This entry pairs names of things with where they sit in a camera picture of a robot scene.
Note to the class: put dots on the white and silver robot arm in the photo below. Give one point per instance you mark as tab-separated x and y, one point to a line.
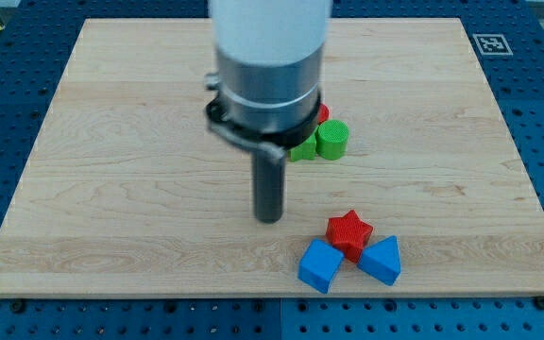
267	82

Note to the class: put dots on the red round block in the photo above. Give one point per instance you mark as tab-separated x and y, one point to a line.
323	114

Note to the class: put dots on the white fiducial marker tag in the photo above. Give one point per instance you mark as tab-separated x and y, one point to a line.
492	45

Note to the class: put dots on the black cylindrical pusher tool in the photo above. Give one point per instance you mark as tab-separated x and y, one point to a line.
268	180

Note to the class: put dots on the green star block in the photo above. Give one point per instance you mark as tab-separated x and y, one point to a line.
305	150

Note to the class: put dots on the green cylinder block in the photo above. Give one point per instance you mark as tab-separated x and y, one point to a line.
332	138

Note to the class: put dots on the blue triangular block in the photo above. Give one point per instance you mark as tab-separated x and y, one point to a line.
382	260

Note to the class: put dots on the blue cube block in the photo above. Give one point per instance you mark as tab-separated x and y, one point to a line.
319	265

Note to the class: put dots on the light wooden board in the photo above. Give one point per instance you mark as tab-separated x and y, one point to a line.
126	194

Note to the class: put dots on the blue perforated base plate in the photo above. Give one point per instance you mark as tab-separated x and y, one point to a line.
35	45

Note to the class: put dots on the red star block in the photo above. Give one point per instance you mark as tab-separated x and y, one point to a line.
349	234

